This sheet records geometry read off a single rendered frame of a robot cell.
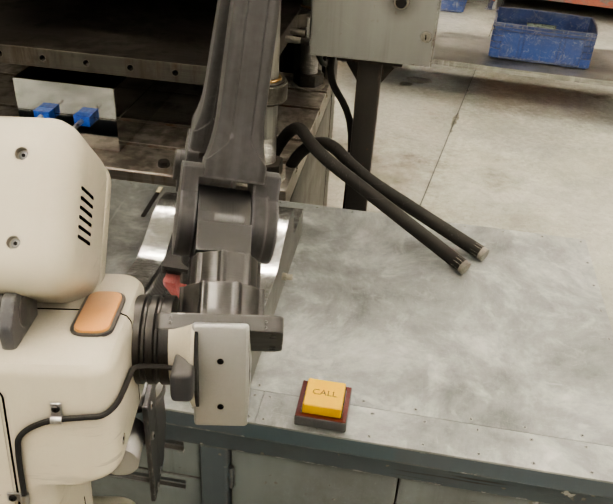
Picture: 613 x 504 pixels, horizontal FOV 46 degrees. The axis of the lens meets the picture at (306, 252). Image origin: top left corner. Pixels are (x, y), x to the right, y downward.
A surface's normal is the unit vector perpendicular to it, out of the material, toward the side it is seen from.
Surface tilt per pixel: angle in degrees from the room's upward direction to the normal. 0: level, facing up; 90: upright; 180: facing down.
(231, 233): 39
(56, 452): 82
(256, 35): 68
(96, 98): 90
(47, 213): 51
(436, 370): 0
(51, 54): 90
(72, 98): 90
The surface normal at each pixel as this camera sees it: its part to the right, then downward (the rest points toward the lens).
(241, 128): 0.21, 0.19
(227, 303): 0.24, -0.33
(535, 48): -0.26, 0.55
